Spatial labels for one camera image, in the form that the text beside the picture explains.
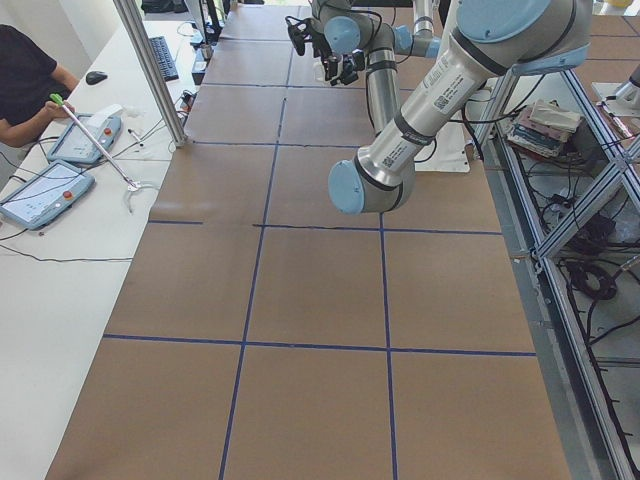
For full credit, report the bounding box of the black marker pen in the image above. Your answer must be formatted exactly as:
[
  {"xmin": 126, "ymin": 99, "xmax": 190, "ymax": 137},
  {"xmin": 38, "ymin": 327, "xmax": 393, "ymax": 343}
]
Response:
[{"xmin": 127, "ymin": 128, "xmax": 144, "ymax": 147}]

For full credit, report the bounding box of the aluminium frame post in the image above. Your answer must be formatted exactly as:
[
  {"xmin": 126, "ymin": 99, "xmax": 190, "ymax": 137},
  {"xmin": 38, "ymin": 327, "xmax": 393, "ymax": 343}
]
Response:
[{"xmin": 113, "ymin": 0, "xmax": 187, "ymax": 148}]

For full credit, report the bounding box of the near teach pendant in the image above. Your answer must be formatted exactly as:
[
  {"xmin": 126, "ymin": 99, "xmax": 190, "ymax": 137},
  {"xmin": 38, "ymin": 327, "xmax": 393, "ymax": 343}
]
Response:
[{"xmin": 1, "ymin": 160, "xmax": 95, "ymax": 230}]

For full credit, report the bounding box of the stack of books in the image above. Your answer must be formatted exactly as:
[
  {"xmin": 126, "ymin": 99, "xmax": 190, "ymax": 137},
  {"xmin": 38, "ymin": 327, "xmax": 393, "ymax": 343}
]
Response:
[{"xmin": 507, "ymin": 100, "xmax": 582, "ymax": 158}]

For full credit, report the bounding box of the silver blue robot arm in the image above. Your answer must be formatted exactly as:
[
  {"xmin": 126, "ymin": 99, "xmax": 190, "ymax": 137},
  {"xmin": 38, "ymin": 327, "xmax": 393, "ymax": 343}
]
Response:
[
  {"xmin": 308, "ymin": 1, "xmax": 441, "ymax": 86},
  {"xmin": 328, "ymin": 0, "xmax": 593, "ymax": 214}
]

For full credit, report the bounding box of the metal grabber stick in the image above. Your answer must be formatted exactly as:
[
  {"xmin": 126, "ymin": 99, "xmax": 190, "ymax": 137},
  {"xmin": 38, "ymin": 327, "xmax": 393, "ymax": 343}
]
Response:
[{"xmin": 50, "ymin": 93, "xmax": 160, "ymax": 214}]

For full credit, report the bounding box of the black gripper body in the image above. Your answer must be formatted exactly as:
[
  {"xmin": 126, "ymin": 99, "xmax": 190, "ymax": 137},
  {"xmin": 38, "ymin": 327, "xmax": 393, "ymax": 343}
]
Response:
[{"xmin": 311, "ymin": 31, "xmax": 335, "ymax": 68}]

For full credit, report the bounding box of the black keyboard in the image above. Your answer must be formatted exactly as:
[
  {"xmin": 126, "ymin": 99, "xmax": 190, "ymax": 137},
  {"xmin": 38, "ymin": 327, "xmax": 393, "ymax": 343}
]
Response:
[{"xmin": 148, "ymin": 36, "xmax": 179, "ymax": 81}]

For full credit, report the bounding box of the black computer mouse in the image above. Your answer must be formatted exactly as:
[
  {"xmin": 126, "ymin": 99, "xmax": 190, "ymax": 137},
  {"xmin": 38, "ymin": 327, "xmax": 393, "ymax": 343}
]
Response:
[{"xmin": 85, "ymin": 71, "xmax": 108, "ymax": 85}]

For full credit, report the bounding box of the teach pendant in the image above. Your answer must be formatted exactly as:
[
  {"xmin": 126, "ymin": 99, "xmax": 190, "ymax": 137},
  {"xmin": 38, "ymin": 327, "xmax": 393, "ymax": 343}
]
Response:
[
  {"xmin": 1, "ymin": 160, "xmax": 95, "ymax": 230},
  {"xmin": 46, "ymin": 114, "xmax": 122, "ymax": 166}
]

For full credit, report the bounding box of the seated person black shirt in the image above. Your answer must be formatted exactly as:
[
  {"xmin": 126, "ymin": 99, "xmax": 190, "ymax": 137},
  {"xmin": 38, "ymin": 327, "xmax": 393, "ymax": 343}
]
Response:
[{"xmin": 1, "ymin": 24, "xmax": 79, "ymax": 148}]

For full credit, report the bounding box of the far teach pendant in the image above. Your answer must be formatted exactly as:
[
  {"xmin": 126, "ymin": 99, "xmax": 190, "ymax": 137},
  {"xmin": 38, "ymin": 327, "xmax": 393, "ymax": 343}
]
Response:
[{"xmin": 46, "ymin": 114, "xmax": 122, "ymax": 166}]

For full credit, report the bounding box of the aluminium table frame rail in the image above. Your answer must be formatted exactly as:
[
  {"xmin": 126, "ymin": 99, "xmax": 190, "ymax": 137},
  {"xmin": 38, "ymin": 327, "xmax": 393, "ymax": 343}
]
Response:
[{"xmin": 476, "ymin": 58, "xmax": 639, "ymax": 479}]

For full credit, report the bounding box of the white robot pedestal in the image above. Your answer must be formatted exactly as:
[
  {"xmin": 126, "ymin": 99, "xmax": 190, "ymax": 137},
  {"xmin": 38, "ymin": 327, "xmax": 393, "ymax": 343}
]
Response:
[{"xmin": 415, "ymin": 123, "xmax": 470, "ymax": 173}]

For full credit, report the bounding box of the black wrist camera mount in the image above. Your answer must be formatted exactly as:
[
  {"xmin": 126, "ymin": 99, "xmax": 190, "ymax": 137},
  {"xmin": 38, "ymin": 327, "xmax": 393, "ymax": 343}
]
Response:
[{"xmin": 285, "ymin": 16, "xmax": 310, "ymax": 56}]

